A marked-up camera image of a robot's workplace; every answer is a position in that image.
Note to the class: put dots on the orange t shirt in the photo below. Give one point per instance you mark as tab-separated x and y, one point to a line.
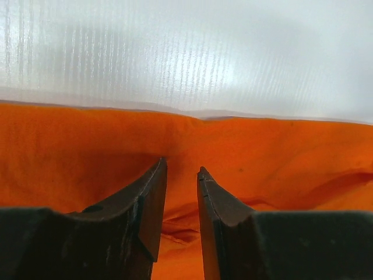
68	159

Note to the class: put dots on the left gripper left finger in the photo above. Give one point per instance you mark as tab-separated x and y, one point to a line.
116	238

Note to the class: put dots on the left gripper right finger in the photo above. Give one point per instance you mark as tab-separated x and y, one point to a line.
239	242

